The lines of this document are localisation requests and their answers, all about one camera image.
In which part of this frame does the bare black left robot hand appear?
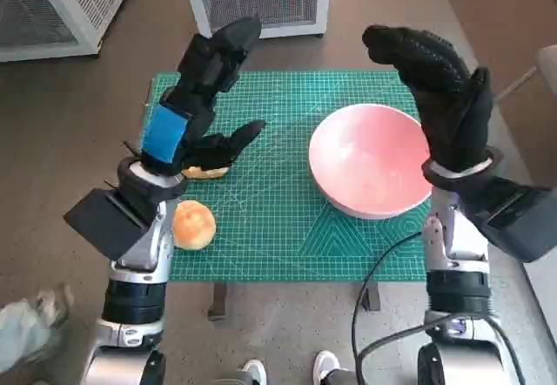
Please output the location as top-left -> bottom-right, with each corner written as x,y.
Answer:
138,15 -> 267,178

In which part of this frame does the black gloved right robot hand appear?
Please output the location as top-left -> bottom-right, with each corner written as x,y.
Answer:
361,24 -> 496,173

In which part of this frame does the oblong orange toy bread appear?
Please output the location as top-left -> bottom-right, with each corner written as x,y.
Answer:
181,165 -> 231,180

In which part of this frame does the round toy bread bun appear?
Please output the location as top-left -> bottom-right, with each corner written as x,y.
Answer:
172,199 -> 217,251

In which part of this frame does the pink bowl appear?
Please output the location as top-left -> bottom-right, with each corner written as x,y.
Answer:
308,104 -> 434,220

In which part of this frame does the beige chair with metal leg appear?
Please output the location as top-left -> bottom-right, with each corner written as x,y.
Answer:
495,44 -> 557,103

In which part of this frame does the green cutting mat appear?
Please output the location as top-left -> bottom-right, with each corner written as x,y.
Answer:
141,70 -> 430,284

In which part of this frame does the wide white mesh cabinet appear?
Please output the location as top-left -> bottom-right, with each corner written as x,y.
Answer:
0,0 -> 138,63

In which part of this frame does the dark table leg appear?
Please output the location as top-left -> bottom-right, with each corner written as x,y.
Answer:
360,280 -> 382,312
207,282 -> 228,321

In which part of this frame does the white board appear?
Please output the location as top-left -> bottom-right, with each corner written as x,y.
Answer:
520,258 -> 557,360

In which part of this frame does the person's foot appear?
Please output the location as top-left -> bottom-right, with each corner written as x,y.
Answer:
0,283 -> 75,364

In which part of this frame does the white shoe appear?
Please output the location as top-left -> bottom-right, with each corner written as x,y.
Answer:
312,349 -> 341,385
241,358 -> 268,385

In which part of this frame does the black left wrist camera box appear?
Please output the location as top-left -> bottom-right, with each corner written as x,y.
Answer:
64,187 -> 153,260

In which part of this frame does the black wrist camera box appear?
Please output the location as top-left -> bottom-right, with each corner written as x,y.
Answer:
463,178 -> 557,264
64,187 -> 153,260

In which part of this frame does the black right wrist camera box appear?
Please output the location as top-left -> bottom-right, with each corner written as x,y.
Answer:
463,178 -> 557,264

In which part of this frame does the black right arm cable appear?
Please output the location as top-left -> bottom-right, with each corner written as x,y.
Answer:
351,231 -> 436,385

